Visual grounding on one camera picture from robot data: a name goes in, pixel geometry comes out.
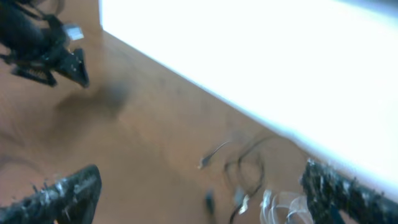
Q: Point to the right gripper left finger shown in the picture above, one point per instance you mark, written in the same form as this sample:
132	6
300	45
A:
72	199

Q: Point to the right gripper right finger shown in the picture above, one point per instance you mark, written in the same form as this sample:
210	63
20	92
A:
330	193

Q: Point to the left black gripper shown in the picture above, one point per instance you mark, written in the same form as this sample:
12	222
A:
42	48

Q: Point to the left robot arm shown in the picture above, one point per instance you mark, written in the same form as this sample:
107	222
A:
33	13

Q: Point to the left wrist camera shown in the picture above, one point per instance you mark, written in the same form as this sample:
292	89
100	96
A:
73	31

